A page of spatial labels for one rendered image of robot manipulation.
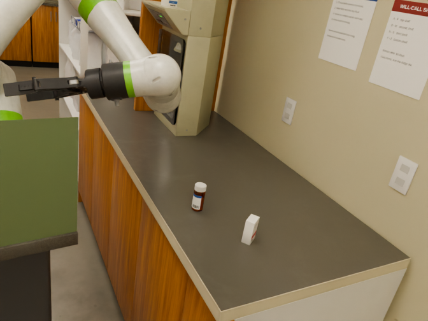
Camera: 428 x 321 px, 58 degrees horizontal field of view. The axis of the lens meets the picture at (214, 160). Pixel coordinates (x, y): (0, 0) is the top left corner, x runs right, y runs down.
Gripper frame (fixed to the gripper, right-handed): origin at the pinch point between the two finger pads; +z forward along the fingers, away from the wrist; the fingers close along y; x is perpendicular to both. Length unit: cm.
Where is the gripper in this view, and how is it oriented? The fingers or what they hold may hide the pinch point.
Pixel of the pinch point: (20, 92)
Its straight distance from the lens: 109.2
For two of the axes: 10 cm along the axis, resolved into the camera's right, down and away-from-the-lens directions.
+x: -1.4, -9.9, -0.8
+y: -1.0, -0.7, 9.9
